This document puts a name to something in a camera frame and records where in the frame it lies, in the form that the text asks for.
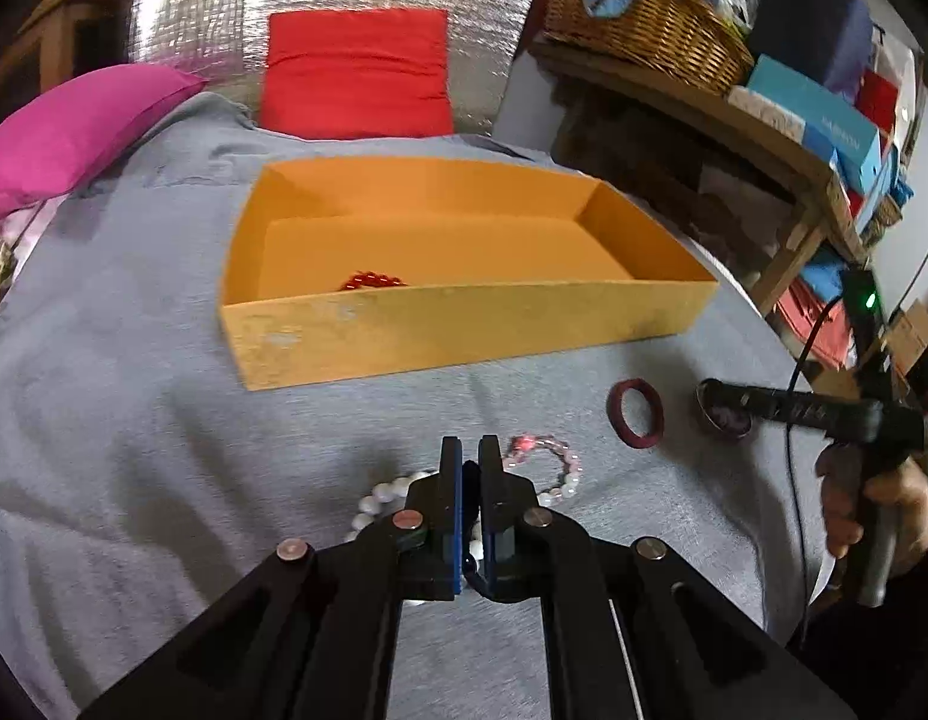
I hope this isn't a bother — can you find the white patterned box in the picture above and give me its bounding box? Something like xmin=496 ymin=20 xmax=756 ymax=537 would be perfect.
xmin=726 ymin=85 xmax=807 ymax=143

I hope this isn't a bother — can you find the wicker basket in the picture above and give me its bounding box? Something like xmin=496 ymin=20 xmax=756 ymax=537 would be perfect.
xmin=542 ymin=0 xmax=757 ymax=96

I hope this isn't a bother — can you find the small red box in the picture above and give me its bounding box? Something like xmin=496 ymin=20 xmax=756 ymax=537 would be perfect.
xmin=855 ymin=70 xmax=904 ymax=137

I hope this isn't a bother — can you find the wooden cabinet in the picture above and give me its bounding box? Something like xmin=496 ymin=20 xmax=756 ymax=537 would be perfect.
xmin=0 ymin=0 xmax=139 ymax=102

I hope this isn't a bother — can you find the pink bead bracelet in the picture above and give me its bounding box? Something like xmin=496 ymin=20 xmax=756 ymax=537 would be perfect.
xmin=507 ymin=433 xmax=586 ymax=506

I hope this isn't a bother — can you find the silver foil insulation sheet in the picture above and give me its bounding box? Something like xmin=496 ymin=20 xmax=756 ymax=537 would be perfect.
xmin=126 ymin=0 xmax=552 ymax=145

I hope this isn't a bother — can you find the grey blanket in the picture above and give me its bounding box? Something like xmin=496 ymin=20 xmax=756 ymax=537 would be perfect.
xmin=0 ymin=92 xmax=847 ymax=720

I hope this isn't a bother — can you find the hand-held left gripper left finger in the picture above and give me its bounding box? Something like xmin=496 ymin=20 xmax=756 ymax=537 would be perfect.
xmin=77 ymin=435 xmax=465 ymax=720

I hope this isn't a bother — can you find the orange cardboard box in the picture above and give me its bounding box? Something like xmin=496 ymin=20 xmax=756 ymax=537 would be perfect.
xmin=218 ymin=156 xmax=718 ymax=392

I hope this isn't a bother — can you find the dark red bangle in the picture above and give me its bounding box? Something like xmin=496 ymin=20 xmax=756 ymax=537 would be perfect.
xmin=608 ymin=379 xmax=666 ymax=449

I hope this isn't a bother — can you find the person's right hand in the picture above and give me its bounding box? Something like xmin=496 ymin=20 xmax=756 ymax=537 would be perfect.
xmin=815 ymin=444 xmax=928 ymax=580

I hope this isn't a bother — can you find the red pillow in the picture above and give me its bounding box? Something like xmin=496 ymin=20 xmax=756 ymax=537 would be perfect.
xmin=257 ymin=7 xmax=456 ymax=140

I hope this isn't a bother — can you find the brown cardboard carton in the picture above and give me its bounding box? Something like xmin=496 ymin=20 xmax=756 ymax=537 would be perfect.
xmin=885 ymin=298 xmax=928 ymax=372

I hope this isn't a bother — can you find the wooden shelf table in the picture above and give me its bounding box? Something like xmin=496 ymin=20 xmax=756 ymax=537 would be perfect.
xmin=527 ymin=36 xmax=871 ymax=316

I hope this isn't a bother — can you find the blue cardboard box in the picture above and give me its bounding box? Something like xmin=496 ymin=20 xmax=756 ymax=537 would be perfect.
xmin=744 ymin=54 xmax=885 ymax=196

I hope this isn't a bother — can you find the magenta pillow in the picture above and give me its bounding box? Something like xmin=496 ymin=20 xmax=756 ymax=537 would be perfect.
xmin=0 ymin=64 xmax=210 ymax=226

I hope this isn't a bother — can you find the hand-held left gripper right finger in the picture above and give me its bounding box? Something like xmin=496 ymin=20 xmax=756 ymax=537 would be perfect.
xmin=477 ymin=435 xmax=858 ymax=720

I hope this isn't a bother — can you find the red bead bracelet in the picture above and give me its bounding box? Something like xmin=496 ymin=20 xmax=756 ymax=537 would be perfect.
xmin=338 ymin=270 xmax=411 ymax=292

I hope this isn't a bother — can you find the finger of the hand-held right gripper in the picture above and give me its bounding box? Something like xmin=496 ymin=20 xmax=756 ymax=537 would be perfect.
xmin=698 ymin=379 xmax=886 ymax=443

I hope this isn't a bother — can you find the navy blue box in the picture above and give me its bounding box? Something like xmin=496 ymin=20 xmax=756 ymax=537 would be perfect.
xmin=749 ymin=0 xmax=877 ymax=102

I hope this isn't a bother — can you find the white bead bracelet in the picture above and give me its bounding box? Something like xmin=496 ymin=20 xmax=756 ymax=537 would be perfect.
xmin=344 ymin=467 xmax=483 ymax=565

